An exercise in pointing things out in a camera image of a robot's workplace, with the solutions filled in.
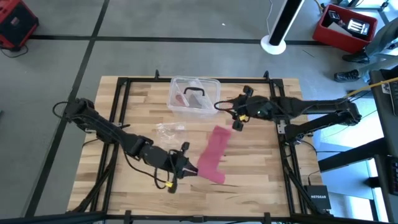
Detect black cable bundle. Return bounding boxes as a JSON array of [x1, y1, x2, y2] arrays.
[[281, 146, 315, 216], [73, 141, 121, 215]]

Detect black keyboard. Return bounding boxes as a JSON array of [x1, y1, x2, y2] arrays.
[[387, 154, 398, 197]]

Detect pink elastic bandage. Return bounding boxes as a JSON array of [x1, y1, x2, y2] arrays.
[[196, 124, 234, 184]]

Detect red plastic crate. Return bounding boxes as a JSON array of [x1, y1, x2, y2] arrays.
[[312, 3, 379, 54]]

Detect silver toaster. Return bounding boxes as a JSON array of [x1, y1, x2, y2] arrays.
[[346, 17, 371, 40]]

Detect clear plastic bag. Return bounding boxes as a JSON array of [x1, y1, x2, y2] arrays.
[[155, 122, 187, 150]]

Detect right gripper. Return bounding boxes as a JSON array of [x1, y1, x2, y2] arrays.
[[229, 86, 271, 131]]

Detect grey bandage roll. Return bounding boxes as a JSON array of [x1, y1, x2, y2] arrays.
[[187, 92, 206, 110]]

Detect red bandage roll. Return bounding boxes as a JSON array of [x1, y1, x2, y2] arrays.
[[175, 92, 188, 108]]

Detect clear plastic storage box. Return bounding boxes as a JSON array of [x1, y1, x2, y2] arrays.
[[167, 75, 222, 118]]

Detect person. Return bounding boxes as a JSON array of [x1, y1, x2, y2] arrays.
[[334, 17, 398, 83]]

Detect black metal table frame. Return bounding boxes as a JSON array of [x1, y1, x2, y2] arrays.
[[0, 70, 398, 224]]

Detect black pole with white base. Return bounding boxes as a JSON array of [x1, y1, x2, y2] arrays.
[[260, 0, 307, 56]]

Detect clear lid with black handle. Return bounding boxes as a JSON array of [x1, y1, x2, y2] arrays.
[[169, 75, 222, 113]]

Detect black desk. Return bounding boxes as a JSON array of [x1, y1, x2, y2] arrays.
[[369, 67, 398, 224]]

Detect black desk crossbar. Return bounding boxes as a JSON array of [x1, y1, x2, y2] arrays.
[[317, 138, 388, 173]]

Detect black Netgear network switch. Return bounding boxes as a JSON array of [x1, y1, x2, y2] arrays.
[[303, 184, 333, 210]]

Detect yellow cable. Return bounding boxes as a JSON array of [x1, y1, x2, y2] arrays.
[[346, 77, 398, 99]]

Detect red and black case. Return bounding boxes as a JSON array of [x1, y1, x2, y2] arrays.
[[0, 0, 40, 51]]

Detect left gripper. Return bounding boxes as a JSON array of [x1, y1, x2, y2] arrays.
[[166, 142, 199, 194]]

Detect small black device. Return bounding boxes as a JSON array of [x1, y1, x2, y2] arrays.
[[326, 9, 342, 24]]

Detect person's black shoe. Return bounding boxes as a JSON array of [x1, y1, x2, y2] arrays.
[[334, 68, 361, 83], [341, 51, 371, 65]]

